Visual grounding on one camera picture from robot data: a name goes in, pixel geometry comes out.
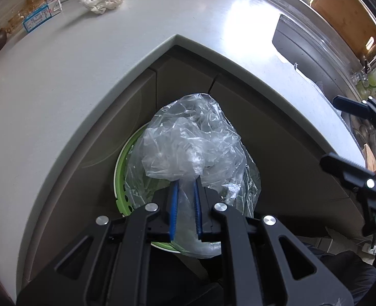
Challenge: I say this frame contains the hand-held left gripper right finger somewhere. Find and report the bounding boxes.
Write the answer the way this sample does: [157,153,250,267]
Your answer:
[192,178,355,306]

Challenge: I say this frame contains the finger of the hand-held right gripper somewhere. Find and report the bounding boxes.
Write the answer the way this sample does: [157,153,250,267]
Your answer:
[333,95,376,166]
[320,153,376,235]

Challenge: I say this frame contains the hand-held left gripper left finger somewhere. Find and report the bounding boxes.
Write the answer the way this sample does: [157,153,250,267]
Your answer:
[16,180,179,306]

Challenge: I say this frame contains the clear plastic bag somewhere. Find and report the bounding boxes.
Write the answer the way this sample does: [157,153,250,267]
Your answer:
[124,93,261,259]

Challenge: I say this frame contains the green plastic basket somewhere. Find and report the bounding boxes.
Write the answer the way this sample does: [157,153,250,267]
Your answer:
[113,122,222,255]

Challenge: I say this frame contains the grey cabinet door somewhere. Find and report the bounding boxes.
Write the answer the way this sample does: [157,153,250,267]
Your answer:
[23,68,158,289]
[209,73,367,230]

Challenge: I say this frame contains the steel sink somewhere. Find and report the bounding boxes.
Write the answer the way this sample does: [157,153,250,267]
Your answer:
[272,14,364,109]

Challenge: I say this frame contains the wooden cutting board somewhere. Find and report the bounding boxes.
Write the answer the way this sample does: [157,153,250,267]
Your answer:
[311,0,376,58]

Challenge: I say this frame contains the person's leg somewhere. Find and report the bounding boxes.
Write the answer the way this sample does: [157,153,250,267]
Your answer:
[303,242,376,306]

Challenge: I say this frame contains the blue and white milk carton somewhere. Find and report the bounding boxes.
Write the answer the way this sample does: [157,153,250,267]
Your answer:
[22,0,63,33]

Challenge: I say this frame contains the glass teapot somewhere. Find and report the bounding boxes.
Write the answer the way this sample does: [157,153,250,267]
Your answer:
[7,8,27,34]

